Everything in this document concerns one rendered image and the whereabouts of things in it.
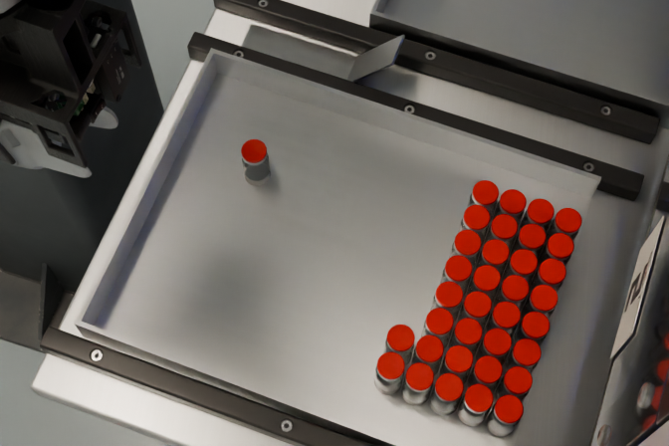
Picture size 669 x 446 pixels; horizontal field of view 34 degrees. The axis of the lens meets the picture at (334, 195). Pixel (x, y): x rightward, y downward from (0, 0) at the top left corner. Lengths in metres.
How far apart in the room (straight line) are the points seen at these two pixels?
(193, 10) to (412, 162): 1.20
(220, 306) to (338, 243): 0.11
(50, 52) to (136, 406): 0.40
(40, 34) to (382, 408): 0.44
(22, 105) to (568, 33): 0.57
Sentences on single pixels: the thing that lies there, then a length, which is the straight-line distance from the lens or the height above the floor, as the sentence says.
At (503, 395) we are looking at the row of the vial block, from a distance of 0.82.
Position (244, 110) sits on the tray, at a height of 0.88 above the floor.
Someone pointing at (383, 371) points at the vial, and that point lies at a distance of 0.82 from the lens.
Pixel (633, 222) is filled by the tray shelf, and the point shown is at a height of 0.88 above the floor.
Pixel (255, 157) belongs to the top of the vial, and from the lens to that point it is 0.88.
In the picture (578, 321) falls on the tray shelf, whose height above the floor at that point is 0.88.
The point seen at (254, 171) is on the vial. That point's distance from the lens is 0.89.
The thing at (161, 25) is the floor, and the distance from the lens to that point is 2.07.
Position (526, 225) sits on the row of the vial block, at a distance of 0.87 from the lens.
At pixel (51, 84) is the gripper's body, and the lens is 0.57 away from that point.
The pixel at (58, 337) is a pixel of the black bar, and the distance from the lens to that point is 0.88.
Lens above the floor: 1.71
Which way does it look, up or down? 66 degrees down
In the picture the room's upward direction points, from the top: straight up
